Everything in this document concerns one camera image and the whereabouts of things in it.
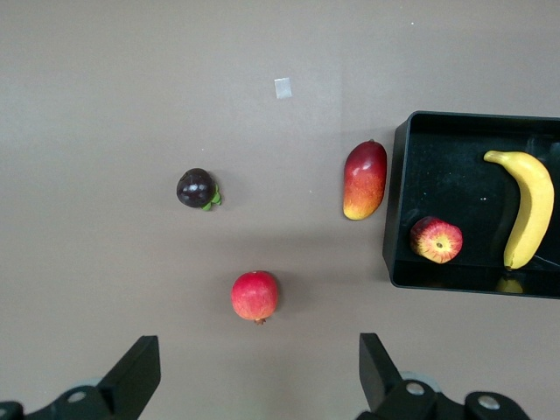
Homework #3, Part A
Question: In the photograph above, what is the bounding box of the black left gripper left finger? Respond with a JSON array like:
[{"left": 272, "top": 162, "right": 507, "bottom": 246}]
[{"left": 0, "top": 335, "right": 161, "bottom": 420}]

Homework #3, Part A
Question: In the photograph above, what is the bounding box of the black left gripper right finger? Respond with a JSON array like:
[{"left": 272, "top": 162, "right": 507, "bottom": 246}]
[{"left": 355, "top": 332, "right": 533, "bottom": 420}]

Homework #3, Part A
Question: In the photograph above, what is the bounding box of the red yellow apple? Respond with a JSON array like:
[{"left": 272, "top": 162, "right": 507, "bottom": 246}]
[{"left": 409, "top": 215, "right": 464, "bottom": 265}]

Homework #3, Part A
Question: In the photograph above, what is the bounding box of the black plastic box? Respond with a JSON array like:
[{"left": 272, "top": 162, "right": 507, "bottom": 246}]
[{"left": 381, "top": 110, "right": 560, "bottom": 301}]

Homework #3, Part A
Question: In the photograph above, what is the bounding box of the yellow banana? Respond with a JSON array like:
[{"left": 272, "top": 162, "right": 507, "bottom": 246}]
[{"left": 483, "top": 150, "right": 556, "bottom": 271}]

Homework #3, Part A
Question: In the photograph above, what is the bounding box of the red pomegranate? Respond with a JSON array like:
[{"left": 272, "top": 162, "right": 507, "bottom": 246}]
[{"left": 230, "top": 269, "right": 280, "bottom": 326}]

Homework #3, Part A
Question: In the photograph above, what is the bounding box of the red yellow mango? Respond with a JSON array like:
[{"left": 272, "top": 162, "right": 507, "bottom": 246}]
[{"left": 342, "top": 138, "right": 389, "bottom": 221}]

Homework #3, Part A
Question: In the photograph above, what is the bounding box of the dark purple mangosteen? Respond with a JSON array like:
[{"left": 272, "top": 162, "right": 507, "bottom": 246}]
[{"left": 176, "top": 167, "right": 222, "bottom": 212}]

